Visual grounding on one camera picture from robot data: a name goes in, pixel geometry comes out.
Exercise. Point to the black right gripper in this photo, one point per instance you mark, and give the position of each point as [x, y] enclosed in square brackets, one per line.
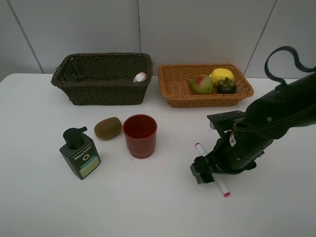
[233, 153]

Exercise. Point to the white pink marker pen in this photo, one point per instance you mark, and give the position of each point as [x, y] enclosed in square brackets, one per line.
[217, 178]

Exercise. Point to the green red pear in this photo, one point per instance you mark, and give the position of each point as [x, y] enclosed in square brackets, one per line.
[201, 85]

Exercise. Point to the dark purple mangosteen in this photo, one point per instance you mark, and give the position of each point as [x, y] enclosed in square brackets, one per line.
[226, 86]

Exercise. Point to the yellow lemon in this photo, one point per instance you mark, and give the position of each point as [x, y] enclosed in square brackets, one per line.
[221, 74]

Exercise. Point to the pink bottle white cap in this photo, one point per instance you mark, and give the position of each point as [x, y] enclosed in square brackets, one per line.
[140, 77]

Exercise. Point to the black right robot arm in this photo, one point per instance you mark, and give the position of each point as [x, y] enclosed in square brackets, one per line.
[287, 106]

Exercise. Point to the red plastic cup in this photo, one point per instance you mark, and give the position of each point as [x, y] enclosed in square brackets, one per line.
[140, 132]

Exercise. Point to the orange wicker basket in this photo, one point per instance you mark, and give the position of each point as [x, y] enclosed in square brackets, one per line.
[175, 88]

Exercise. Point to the brown kiwi fruit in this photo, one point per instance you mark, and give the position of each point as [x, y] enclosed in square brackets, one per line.
[108, 128]

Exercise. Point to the dark green pump bottle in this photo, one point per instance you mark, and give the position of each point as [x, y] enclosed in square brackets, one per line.
[79, 152]

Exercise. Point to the dark brown wicker basket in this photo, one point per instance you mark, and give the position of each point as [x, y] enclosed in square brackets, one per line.
[104, 79]

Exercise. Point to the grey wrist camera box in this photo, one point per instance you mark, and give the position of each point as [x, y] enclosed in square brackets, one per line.
[225, 121]

